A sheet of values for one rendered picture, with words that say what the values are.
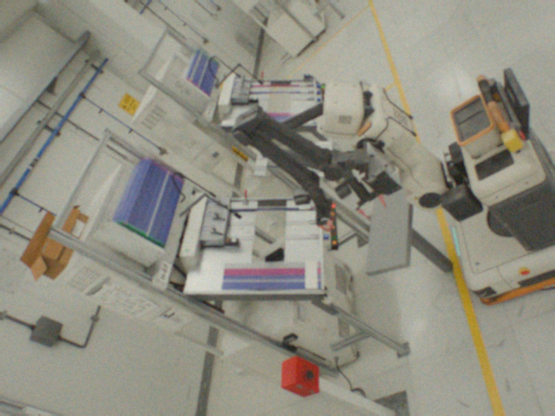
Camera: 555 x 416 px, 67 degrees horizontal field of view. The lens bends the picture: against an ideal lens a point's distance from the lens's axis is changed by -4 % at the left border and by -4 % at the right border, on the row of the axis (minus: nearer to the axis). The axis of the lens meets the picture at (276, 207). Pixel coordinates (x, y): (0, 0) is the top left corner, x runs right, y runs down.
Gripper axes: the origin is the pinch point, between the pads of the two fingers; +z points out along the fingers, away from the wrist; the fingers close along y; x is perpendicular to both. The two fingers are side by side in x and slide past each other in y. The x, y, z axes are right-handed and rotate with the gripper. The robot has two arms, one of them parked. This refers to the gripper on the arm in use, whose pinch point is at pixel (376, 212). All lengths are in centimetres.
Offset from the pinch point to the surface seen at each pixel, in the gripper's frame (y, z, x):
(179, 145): 78, -104, -130
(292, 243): 44, -7, -30
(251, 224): 58, -28, -43
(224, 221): 68, -39, -38
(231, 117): 34, -97, -129
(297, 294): 55, 10, -3
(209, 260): 85, -27, -24
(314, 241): 33.9, -0.8, -30.7
